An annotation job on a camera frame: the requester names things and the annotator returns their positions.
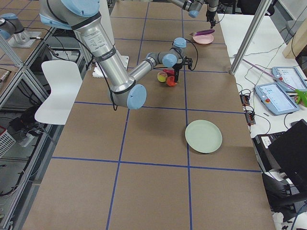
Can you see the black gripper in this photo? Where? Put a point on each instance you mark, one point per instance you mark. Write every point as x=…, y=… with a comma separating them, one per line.
x=177, y=67
x=211, y=10

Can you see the purple eggplant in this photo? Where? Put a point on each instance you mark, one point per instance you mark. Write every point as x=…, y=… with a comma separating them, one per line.
x=203, y=32

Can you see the red yellow pomegranate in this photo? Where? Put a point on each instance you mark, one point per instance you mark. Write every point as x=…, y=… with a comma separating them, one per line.
x=170, y=81

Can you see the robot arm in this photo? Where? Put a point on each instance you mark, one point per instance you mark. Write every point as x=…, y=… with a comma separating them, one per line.
x=193, y=7
x=84, y=18

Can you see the red chili pepper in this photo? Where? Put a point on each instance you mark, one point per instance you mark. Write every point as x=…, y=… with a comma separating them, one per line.
x=169, y=71

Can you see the peach fruit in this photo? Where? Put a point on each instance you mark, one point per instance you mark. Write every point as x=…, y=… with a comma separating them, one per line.
x=162, y=76

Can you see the pink plate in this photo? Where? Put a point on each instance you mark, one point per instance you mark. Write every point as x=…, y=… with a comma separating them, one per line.
x=203, y=39

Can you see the green plate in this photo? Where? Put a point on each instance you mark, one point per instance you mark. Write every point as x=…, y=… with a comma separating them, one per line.
x=203, y=136

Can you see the far teach pendant tablet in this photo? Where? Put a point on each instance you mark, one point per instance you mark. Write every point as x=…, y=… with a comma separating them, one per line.
x=291, y=76

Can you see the teach pendant tablet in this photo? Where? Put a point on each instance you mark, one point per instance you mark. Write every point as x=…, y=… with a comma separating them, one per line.
x=291, y=76
x=275, y=99

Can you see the near teach pendant tablet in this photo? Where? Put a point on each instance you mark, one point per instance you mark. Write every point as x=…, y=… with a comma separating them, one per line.
x=275, y=99

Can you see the white chair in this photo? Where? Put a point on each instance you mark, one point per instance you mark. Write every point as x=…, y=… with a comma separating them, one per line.
x=65, y=81

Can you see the black laptop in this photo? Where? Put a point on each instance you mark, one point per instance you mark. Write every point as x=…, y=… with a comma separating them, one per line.
x=286, y=151

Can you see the aluminium frame post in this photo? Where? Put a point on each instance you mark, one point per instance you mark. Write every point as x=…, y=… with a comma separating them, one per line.
x=259, y=8

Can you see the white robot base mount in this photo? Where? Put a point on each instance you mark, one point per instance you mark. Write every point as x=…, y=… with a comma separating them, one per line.
x=112, y=67

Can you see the green handled reacher grabber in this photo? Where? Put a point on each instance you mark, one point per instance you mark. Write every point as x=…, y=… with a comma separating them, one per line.
x=301, y=95

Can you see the white wire basket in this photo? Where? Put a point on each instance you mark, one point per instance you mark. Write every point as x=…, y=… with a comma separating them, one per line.
x=6, y=141

